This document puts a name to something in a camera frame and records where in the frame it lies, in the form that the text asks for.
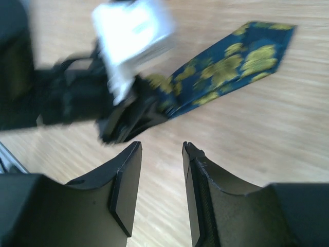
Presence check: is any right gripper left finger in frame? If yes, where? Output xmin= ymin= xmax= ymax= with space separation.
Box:
xmin=1 ymin=142 xmax=142 ymax=246

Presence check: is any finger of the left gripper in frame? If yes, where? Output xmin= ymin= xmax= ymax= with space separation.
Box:
xmin=97 ymin=77 xmax=167 ymax=144

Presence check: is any aluminium frame rail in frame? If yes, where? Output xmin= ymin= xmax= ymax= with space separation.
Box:
xmin=0 ymin=143 xmax=29 ymax=174

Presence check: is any blue yellow floral tie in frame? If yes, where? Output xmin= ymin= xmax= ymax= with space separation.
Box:
xmin=147 ymin=21 xmax=296 ymax=119

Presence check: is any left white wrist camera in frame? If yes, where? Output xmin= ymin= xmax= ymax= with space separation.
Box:
xmin=92 ymin=1 xmax=175 ymax=105

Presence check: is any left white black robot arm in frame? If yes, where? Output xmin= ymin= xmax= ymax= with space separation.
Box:
xmin=1 ymin=1 xmax=168 ymax=144

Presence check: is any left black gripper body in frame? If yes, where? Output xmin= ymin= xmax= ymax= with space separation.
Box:
xmin=1 ymin=52 xmax=115 ymax=130

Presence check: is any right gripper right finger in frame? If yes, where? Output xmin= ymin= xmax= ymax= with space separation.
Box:
xmin=182 ymin=142 xmax=328 ymax=246

